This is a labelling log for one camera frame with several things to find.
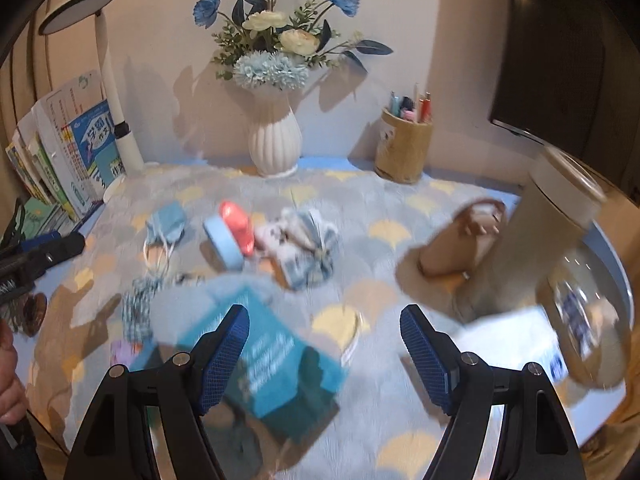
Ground black wall television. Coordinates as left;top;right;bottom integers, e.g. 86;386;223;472
489;0;640;193

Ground ribbed glass plate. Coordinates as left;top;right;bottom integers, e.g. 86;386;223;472
535;215;633;391

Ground white desk lamp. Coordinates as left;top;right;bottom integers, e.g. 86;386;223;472
39;0;161;203

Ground white printed packet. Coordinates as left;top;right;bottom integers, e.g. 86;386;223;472
470;307;568;386

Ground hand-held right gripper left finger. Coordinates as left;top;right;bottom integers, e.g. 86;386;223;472
64;304;250;480

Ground bamboo pen holder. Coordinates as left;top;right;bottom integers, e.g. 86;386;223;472
375;107;434;184

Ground blue white artificial flowers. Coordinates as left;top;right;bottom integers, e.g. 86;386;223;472
194;0;394;92

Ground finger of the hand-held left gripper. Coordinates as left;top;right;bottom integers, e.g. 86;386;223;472
0;230;87;287

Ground person's left hand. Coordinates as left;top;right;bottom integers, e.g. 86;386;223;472
0;332;27;425

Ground pink red packet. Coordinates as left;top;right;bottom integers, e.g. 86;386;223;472
220;201;257;259

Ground bunch of pens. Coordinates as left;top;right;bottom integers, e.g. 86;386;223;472
389;82;434;124

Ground lilac small item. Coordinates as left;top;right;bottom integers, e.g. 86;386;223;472
111;340;144;369

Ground brown fluffy scrunchie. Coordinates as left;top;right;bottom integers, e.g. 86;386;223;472
10;292;49;337

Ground white ribbed vase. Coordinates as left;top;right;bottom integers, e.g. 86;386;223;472
248;85;302;177

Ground checkered scrunchie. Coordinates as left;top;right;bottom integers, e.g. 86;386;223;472
122;274;167;344

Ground blue white bow scrunchie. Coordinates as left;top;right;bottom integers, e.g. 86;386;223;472
282;207;339;291

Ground row of books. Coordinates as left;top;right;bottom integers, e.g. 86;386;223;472
5;70;123;238

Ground light blue round case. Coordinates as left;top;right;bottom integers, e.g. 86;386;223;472
203;216;246;271

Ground light blue fluffy cloth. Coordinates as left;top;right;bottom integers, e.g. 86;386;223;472
150;280;273;348

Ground teal packet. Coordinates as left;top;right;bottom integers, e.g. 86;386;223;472
172;287;349;444

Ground blue face mask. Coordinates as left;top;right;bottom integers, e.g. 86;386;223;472
143;201;189;272

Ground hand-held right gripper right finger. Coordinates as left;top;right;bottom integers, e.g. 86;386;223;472
400;304;586;480

